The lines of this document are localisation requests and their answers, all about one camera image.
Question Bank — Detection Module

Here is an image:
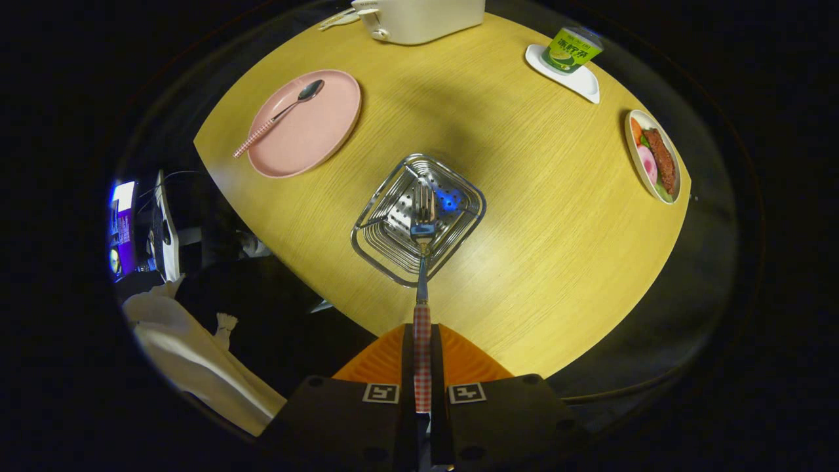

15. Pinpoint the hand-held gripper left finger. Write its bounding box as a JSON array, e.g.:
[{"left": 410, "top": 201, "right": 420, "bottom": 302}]
[{"left": 262, "top": 323, "right": 417, "bottom": 472}]

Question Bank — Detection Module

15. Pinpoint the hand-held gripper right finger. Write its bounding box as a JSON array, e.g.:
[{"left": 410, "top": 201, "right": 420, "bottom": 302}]
[{"left": 429, "top": 323, "right": 584, "bottom": 472}]

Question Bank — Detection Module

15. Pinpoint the fork with red checked handle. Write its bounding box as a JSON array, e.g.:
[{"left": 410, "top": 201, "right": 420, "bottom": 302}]
[{"left": 410, "top": 186, "right": 437, "bottom": 415}]

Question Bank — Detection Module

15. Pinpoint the spoon with red checked handle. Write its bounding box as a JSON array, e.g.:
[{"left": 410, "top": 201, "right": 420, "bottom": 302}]
[{"left": 233, "top": 79, "right": 325, "bottom": 159}]

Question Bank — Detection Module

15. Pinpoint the white cloth garment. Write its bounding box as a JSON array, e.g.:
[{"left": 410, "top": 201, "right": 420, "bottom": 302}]
[{"left": 123, "top": 275, "right": 289, "bottom": 437}]

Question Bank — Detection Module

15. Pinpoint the white stand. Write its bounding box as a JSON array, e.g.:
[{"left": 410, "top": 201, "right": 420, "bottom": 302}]
[{"left": 154, "top": 170, "right": 182, "bottom": 283}]

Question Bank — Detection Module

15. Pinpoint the computer monitor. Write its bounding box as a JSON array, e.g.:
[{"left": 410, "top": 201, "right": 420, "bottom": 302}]
[{"left": 108, "top": 180, "right": 138, "bottom": 283}]

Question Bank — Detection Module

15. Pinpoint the pink plate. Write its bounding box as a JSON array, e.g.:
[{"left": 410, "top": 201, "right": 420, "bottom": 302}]
[{"left": 247, "top": 69, "right": 362, "bottom": 179}]

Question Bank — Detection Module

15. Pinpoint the white plate of food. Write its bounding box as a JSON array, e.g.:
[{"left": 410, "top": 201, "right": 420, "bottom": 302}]
[{"left": 624, "top": 109, "right": 682, "bottom": 205}]

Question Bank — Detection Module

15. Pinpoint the white coaster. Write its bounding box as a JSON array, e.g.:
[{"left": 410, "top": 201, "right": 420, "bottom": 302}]
[{"left": 525, "top": 44, "right": 600, "bottom": 104}]

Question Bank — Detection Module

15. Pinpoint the green label drink bottle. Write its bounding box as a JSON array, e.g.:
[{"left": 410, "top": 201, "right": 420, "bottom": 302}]
[{"left": 541, "top": 26, "right": 604, "bottom": 74}]

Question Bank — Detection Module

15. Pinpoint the white divided condiment tray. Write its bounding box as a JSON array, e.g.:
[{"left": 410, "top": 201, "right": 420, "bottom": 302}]
[{"left": 318, "top": 8, "right": 360, "bottom": 31}]

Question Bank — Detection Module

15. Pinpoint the white toaster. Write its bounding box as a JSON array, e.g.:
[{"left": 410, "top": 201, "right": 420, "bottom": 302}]
[{"left": 351, "top": 0, "right": 486, "bottom": 45}]

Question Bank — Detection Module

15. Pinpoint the metal wire basket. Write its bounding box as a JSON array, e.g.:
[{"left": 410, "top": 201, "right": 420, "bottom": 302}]
[{"left": 351, "top": 153, "right": 487, "bottom": 288}]

